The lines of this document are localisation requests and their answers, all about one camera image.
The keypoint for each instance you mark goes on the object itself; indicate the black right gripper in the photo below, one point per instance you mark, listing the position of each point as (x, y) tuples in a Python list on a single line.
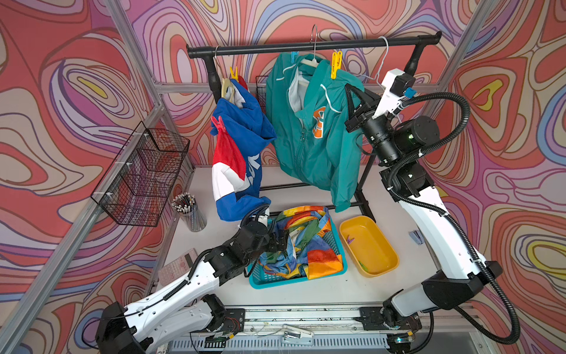
[(368, 102)]

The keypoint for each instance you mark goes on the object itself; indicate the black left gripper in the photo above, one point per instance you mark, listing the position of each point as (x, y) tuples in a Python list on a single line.
[(271, 237)]

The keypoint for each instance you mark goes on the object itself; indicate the white wire hanger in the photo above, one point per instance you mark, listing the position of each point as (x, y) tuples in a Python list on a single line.
[(376, 78)]

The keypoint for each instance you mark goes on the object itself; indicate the yellow clothespin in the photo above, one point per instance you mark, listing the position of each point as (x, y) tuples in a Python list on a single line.
[(234, 74), (336, 64)]

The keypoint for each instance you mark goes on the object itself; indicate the rainbow patchwork jacket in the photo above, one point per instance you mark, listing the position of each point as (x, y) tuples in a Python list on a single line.
[(306, 232)]

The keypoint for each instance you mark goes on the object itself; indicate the teal green jacket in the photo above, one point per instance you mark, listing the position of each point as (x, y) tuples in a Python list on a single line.
[(308, 111)]

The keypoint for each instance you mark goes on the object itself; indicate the green clothespin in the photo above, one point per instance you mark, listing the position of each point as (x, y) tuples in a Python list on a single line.
[(364, 268)]

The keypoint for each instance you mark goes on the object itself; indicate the metal hanger of teal jacket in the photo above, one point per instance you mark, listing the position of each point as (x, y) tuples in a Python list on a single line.
[(313, 41)]

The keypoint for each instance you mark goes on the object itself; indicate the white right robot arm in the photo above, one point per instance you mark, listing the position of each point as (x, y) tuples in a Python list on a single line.
[(463, 271)]

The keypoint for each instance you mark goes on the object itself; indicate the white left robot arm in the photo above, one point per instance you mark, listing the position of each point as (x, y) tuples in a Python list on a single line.
[(187, 304)]

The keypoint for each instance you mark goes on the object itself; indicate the blue white red jacket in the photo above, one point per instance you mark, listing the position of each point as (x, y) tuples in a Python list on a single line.
[(237, 163)]

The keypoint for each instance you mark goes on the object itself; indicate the clear pencil cup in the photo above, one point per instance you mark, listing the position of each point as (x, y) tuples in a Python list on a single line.
[(186, 205)]

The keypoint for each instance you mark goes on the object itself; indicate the pink calculator on table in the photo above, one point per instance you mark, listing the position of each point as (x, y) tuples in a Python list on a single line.
[(177, 268)]

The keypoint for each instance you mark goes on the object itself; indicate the red clothespin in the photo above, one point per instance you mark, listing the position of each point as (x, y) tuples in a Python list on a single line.
[(218, 124)]

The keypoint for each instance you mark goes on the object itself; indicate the yellow plastic tray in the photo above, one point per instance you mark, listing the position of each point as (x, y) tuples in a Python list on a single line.
[(370, 246)]

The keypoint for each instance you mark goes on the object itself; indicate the yellow clothespin on blue jacket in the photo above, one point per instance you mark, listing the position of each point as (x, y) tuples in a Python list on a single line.
[(234, 74)]

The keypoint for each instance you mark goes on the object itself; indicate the blue clothespin on table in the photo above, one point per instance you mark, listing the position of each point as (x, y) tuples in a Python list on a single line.
[(417, 237)]

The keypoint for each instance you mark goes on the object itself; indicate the black clothes rack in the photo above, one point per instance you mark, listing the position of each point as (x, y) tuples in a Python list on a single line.
[(208, 55)]

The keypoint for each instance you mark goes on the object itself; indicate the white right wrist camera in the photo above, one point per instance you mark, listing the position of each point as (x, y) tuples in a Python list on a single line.
[(398, 85)]

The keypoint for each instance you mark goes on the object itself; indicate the black wire basket rear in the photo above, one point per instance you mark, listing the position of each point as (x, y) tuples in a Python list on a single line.
[(261, 90)]

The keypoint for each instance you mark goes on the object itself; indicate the black wire basket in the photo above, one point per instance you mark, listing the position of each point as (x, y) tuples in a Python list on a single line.
[(261, 90), (138, 193)]

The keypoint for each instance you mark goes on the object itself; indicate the black wire basket left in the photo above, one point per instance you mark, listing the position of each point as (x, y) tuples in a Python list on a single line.
[(138, 193)]

